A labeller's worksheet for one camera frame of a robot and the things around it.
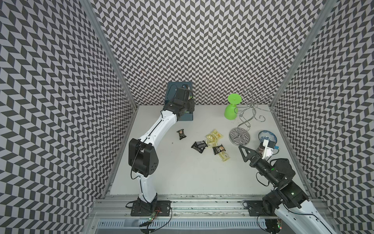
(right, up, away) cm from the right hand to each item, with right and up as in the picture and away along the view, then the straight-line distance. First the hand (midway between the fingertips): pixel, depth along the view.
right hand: (240, 151), depth 71 cm
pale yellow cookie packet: (-4, -7, +19) cm, 21 cm away
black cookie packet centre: (-8, -4, +23) cm, 25 cm away
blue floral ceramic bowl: (+26, +5, +28) cm, 38 cm away
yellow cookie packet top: (-8, +4, +31) cm, 32 cm away
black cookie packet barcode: (-19, -2, +21) cm, 28 cm away
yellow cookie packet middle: (-12, 0, +24) cm, 27 cm away
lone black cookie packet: (-31, +4, +28) cm, 42 cm away
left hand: (-26, +25, +17) cm, 40 cm away
